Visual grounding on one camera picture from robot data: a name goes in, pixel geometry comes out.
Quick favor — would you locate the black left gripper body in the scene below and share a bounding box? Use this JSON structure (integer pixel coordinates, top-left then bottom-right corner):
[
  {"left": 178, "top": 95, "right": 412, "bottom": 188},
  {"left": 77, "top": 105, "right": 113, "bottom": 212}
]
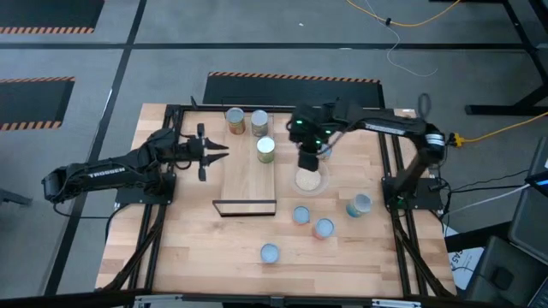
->
[{"left": 176, "top": 122, "right": 209, "bottom": 181}]

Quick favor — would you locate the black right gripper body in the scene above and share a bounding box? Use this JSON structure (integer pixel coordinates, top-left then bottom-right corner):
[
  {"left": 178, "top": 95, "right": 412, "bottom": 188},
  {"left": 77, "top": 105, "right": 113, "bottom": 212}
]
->
[{"left": 297, "top": 144, "right": 322, "bottom": 173}]

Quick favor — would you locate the tall pineapple can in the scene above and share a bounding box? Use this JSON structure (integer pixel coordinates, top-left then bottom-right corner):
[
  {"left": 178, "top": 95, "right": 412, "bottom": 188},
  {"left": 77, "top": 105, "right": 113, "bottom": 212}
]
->
[{"left": 225, "top": 106, "right": 247, "bottom": 136}]

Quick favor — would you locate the tall oranges can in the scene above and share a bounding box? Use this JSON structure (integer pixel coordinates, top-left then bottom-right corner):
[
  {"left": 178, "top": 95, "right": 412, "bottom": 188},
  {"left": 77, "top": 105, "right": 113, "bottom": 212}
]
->
[{"left": 255, "top": 135, "right": 277, "bottom": 164}]

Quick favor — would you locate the tall peaches can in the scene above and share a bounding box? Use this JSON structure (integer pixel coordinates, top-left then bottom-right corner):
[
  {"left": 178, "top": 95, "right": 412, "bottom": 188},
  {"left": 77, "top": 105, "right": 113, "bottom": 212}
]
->
[{"left": 250, "top": 110, "right": 270, "bottom": 138}]

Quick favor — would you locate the short yellow pink-dotted can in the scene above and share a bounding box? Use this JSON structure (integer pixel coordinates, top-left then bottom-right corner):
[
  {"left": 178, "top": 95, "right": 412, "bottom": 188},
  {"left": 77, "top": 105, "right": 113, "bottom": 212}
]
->
[{"left": 291, "top": 204, "right": 312, "bottom": 227}]

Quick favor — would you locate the tall teal and yellow can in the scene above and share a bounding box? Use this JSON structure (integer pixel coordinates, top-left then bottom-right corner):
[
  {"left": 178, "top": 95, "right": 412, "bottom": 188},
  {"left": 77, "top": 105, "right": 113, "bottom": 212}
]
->
[{"left": 345, "top": 192, "right": 373, "bottom": 218}]

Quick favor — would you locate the mixed fruit can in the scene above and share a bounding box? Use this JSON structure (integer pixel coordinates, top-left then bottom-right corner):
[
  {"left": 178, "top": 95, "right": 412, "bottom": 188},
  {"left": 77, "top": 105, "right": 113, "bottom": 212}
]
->
[{"left": 312, "top": 217, "right": 336, "bottom": 241}]

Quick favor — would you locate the short green can orange fruit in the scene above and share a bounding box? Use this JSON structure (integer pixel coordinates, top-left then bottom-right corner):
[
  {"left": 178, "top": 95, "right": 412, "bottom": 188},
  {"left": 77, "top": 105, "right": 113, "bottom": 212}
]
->
[{"left": 259, "top": 242, "right": 282, "bottom": 265}]

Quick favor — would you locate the beige grain heap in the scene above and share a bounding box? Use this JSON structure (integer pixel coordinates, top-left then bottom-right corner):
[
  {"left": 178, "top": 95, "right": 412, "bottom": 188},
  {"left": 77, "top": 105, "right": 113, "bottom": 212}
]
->
[{"left": 294, "top": 167, "right": 323, "bottom": 193}]

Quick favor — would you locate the clear plastic bowl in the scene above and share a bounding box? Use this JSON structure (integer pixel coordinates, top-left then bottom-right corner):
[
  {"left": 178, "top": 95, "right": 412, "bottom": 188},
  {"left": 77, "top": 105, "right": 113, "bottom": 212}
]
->
[{"left": 289, "top": 156, "right": 331, "bottom": 198}]

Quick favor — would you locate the black floor mat striped edge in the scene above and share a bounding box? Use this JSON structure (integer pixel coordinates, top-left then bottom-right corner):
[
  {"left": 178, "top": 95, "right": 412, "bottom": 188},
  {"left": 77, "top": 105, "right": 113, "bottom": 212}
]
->
[
  {"left": 0, "top": 0, "right": 106, "bottom": 35},
  {"left": 202, "top": 70, "right": 385, "bottom": 109},
  {"left": 0, "top": 75, "right": 76, "bottom": 132}
]

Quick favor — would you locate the black crossbar with silver brackets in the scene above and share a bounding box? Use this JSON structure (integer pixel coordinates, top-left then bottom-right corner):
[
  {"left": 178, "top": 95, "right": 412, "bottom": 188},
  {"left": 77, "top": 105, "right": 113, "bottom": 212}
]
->
[{"left": 0, "top": 289, "right": 548, "bottom": 308}]

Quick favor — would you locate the black metal floor beam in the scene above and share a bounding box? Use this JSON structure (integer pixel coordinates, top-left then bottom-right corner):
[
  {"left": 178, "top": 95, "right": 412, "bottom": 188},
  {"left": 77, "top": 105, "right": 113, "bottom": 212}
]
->
[{"left": 444, "top": 221, "right": 513, "bottom": 253}]

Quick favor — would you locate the grey stand foot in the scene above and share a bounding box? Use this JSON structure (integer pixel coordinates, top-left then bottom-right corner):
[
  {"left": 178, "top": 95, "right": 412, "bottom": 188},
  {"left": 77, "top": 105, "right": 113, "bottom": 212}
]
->
[{"left": 0, "top": 187, "right": 33, "bottom": 210}]

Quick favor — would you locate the white paper sheet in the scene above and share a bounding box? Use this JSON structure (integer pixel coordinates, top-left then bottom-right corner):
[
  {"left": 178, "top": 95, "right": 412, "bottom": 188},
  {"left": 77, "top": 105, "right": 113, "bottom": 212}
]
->
[{"left": 443, "top": 224, "right": 485, "bottom": 292}]

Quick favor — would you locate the dark grey equipment case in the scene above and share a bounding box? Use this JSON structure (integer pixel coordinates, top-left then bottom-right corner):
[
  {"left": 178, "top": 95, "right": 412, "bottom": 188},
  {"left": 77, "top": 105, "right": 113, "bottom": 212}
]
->
[{"left": 464, "top": 235, "right": 548, "bottom": 308}]

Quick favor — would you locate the laptop with blue screen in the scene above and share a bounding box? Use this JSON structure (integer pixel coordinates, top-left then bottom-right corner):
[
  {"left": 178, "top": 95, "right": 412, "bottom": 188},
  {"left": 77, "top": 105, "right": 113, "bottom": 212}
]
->
[{"left": 525, "top": 169, "right": 548, "bottom": 192}]

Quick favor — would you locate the black aluminium table frame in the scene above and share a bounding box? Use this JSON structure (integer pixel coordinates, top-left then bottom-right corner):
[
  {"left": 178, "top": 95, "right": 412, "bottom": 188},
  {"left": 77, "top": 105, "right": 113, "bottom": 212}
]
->
[{"left": 100, "top": 96, "right": 457, "bottom": 299}]

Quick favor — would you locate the thin white floor cable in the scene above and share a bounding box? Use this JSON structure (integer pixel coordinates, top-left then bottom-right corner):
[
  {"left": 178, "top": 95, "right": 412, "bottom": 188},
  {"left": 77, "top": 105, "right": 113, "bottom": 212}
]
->
[{"left": 362, "top": 0, "right": 439, "bottom": 79}]

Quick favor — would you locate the yellow floor cable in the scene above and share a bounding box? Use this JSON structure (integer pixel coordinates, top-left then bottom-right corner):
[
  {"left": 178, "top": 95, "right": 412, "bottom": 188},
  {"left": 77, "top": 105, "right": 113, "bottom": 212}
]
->
[{"left": 345, "top": 0, "right": 462, "bottom": 28}]

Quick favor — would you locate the black desk leg frame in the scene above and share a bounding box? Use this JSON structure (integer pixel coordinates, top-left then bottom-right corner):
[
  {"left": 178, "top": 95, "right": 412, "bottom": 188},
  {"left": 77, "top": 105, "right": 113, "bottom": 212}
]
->
[{"left": 430, "top": 0, "right": 548, "bottom": 116}]

